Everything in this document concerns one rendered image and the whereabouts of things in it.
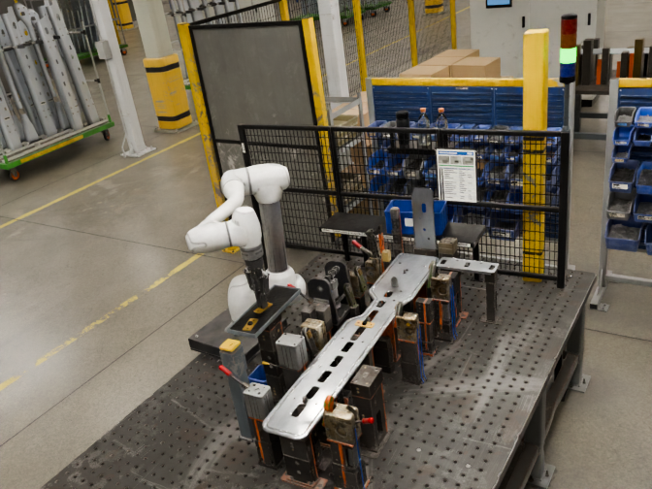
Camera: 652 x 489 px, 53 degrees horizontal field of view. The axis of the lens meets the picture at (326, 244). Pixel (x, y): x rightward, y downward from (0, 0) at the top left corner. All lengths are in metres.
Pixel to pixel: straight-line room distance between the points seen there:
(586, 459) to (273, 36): 3.41
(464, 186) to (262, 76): 2.16
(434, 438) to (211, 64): 3.65
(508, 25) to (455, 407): 7.04
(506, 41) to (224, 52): 4.93
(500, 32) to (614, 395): 6.19
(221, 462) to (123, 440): 0.49
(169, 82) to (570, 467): 8.17
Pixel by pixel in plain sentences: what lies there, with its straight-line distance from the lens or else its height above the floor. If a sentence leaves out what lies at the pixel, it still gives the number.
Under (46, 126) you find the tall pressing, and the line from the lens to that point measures 10.48.
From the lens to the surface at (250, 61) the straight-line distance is 5.19.
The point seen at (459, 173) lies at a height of 1.32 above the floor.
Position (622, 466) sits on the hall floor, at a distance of 3.72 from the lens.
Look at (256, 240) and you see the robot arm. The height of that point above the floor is 1.49.
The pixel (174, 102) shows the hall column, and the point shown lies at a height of 0.45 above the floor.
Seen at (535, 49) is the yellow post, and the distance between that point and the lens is 3.29.
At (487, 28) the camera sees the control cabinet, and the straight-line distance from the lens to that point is 9.43.
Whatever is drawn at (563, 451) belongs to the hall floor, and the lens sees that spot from 3.74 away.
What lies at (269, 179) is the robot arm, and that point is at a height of 1.54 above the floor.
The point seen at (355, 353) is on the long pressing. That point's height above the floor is 1.00.
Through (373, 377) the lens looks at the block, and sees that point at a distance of 2.52.
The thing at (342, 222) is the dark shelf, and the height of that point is 1.03.
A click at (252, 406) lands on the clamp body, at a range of 2.53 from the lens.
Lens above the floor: 2.57
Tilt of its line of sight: 26 degrees down
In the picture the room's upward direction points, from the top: 8 degrees counter-clockwise
